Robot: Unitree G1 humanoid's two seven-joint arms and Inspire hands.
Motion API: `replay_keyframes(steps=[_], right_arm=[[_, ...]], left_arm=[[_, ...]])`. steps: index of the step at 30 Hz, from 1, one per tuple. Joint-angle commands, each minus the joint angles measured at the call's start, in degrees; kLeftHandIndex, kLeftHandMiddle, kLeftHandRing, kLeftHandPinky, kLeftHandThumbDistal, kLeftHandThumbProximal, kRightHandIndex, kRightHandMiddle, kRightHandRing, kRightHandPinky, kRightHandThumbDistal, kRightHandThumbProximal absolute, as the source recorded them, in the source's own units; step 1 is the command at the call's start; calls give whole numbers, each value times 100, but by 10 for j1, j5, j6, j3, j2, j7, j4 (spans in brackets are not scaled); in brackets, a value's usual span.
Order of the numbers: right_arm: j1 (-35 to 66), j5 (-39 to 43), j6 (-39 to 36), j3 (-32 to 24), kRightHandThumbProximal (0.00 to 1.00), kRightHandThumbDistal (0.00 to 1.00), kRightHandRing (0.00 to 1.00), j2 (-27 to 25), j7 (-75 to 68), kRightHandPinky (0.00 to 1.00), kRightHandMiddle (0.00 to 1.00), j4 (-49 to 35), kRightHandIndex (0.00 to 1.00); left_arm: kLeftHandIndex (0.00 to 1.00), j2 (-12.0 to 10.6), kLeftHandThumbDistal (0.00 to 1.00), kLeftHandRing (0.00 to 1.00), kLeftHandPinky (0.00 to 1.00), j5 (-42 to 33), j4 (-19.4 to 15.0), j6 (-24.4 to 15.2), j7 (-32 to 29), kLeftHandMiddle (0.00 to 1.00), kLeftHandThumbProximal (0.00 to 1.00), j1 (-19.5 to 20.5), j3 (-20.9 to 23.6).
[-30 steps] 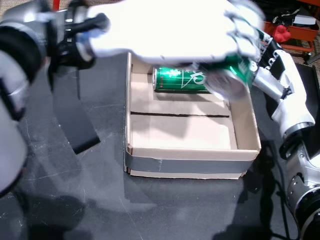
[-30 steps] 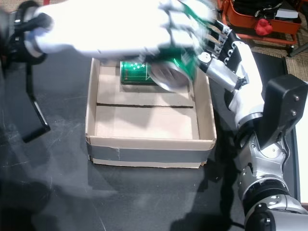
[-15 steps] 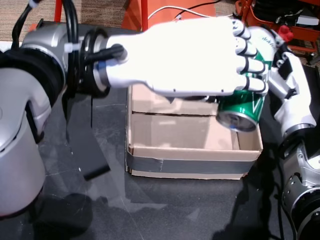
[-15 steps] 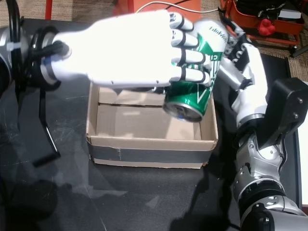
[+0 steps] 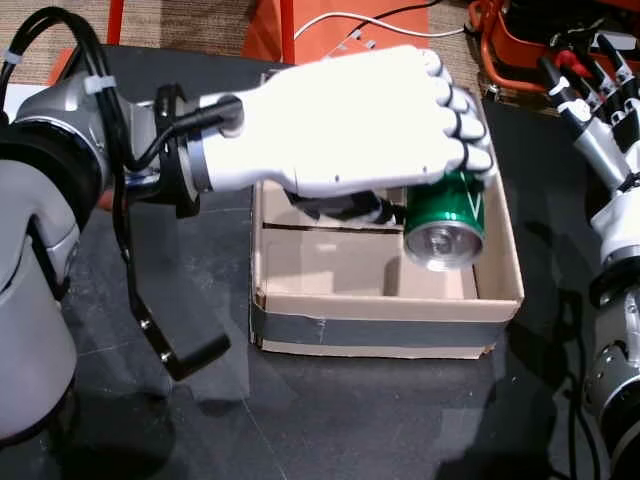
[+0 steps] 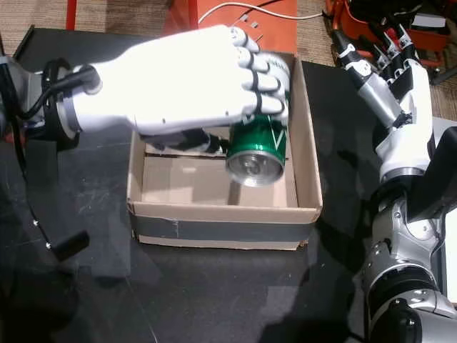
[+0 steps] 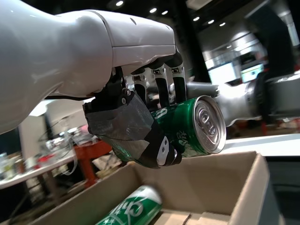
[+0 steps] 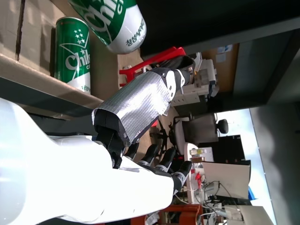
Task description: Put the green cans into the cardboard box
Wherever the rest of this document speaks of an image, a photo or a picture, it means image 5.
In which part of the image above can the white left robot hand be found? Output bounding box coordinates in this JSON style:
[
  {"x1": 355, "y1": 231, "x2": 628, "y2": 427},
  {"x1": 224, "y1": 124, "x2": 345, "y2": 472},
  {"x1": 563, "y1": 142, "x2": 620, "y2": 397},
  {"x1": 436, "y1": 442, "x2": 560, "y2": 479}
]
[{"x1": 199, "y1": 44, "x2": 499, "y2": 226}]

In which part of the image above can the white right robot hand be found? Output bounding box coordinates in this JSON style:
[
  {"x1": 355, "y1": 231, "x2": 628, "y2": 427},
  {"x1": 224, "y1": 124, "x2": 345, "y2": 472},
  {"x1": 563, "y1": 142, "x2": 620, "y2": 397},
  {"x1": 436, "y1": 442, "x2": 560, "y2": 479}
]
[{"x1": 537, "y1": 30, "x2": 640, "y2": 262}]

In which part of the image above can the green soda can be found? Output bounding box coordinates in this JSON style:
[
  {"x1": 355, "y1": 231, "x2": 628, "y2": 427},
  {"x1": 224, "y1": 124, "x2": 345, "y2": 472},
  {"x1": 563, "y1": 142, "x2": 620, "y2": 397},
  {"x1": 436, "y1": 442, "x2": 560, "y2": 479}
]
[{"x1": 402, "y1": 169, "x2": 487, "y2": 273}]

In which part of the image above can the cardboard box with gray tape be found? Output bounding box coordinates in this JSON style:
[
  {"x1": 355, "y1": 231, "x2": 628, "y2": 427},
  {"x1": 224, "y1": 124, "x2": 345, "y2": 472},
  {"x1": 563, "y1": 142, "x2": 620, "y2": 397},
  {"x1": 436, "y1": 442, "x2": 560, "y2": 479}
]
[{"x1": 248, "y1": 69, "x2": 525, "y2": 361}]

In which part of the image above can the small orange board with brackets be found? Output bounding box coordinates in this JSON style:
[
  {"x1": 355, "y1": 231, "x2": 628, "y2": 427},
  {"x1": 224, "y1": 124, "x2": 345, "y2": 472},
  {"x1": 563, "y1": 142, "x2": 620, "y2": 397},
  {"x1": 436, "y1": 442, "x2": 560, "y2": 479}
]
[{"x1": 329, "y1": 29, "x2": 379, "y2": 56}]

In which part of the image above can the red rubber toy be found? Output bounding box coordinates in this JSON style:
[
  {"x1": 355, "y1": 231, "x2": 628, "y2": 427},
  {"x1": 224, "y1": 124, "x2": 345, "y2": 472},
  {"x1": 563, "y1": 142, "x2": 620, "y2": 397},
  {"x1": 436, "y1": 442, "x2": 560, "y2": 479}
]
[{"x1": 557, "y1": 48, "x2": 591, "y2": 79}]

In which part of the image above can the orange metal stand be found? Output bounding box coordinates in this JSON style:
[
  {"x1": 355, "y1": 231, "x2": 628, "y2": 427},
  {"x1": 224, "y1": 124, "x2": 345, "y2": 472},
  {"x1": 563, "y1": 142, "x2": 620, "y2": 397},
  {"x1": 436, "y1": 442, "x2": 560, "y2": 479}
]
[{"x1": 242, "y1": 0, "x2": 431, "y2": 64}]

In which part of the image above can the orange metal cart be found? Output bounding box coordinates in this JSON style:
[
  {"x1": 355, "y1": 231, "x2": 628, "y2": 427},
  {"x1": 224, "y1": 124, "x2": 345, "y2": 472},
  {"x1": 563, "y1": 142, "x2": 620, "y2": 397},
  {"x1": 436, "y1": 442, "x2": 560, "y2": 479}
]
[{"x1": 467, "y1": 0, "x2": 640, "y2": 96}]

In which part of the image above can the black equipment bundle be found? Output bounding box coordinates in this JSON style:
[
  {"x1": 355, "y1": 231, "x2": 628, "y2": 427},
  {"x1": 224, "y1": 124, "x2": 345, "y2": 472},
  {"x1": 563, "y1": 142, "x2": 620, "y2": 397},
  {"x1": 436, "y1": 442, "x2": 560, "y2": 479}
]
[{"x1": 504, "y1": 0, "x2": 609, "y2": 46}]

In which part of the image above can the white floor cable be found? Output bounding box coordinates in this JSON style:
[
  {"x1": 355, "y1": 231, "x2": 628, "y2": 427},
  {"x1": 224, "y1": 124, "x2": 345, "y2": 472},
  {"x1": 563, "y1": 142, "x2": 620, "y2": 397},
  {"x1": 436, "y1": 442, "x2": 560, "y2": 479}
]
[{"x1": 293, "y1": 13, "x2": 466, "y2": 41}]

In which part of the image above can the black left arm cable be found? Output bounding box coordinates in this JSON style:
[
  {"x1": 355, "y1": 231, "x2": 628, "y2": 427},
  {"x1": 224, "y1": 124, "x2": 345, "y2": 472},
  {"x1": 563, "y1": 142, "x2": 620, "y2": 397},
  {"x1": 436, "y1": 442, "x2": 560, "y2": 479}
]
[{"x1": 0, "y1": 7, "x2": 246, "y2": 171}]

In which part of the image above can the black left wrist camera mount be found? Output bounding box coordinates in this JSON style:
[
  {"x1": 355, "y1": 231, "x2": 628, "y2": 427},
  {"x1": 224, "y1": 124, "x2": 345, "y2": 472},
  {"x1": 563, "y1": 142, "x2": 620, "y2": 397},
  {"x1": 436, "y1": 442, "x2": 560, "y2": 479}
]
[{"x1": 112, "y1": 84, "x2": 232, "y2": 382}]

